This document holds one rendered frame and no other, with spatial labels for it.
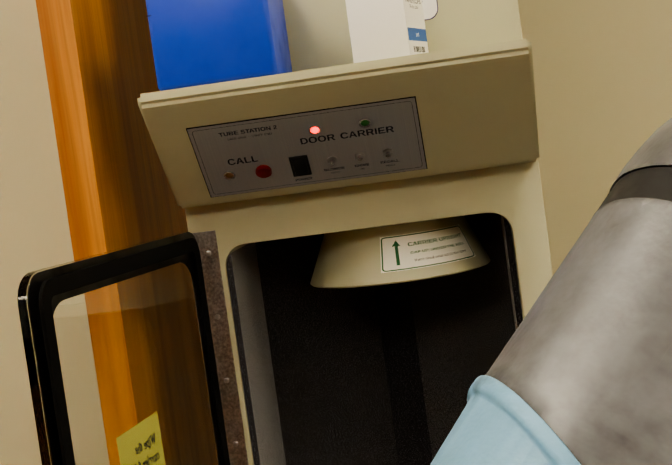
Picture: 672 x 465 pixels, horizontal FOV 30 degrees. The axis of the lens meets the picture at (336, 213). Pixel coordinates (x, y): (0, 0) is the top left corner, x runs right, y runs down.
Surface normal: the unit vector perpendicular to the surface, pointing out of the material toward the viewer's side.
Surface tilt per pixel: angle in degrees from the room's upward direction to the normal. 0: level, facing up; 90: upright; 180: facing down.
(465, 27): 90
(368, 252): 66
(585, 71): 90
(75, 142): 90
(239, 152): 135
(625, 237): 42
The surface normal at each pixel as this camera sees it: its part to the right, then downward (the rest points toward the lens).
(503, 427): -0.65, -0.61
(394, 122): 0.03, 0.75
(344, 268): -0.66, -0.28
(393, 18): -0.37, 0.10
